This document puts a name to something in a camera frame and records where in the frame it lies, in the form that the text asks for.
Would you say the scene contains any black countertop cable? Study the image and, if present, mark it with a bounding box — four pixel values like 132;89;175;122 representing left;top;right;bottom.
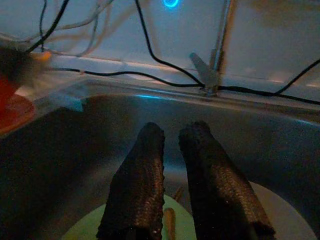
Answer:
49;66;320;106

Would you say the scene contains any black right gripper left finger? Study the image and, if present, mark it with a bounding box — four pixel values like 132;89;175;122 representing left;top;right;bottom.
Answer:
96;121;166;240

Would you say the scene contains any dark metal faucet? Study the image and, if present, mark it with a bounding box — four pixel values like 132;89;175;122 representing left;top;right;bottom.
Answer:
188;0;235;97

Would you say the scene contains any white plate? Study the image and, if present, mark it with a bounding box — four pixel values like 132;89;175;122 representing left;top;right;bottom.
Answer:
247;181;318;240

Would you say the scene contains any orange plastic plate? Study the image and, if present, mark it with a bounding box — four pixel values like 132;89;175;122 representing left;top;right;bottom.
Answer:
0;93;36;136

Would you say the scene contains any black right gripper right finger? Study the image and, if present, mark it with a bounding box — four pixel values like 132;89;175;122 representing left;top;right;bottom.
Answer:
178;121;276;240

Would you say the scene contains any green plate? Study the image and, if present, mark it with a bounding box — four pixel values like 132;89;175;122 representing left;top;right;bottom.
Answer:
61;193;198;240

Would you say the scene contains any stainless steel sink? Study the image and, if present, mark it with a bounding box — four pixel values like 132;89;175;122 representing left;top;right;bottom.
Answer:
0;77;320;240

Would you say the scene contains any orange plastic bowl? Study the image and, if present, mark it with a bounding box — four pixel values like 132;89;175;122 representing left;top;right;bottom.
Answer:
0;74;21;101

